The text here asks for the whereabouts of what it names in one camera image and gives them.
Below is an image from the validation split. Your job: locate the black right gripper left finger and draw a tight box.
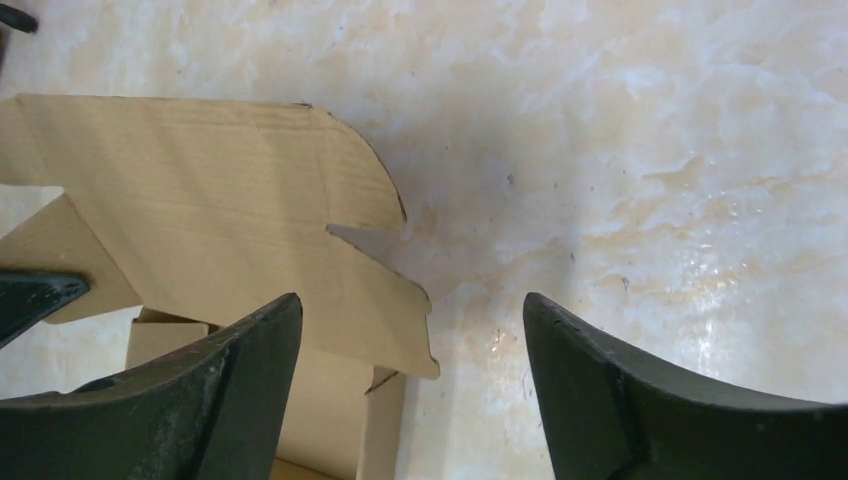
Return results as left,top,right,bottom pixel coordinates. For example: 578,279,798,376
1,293,303,479

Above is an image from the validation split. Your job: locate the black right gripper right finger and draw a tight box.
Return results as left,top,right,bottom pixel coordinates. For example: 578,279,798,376
523,293,847,479

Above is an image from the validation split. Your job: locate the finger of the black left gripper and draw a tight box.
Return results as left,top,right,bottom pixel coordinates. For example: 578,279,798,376
1,270,90,348

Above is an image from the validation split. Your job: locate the brown cardboard box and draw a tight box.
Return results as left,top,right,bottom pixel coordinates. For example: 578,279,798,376
1,94,440,479

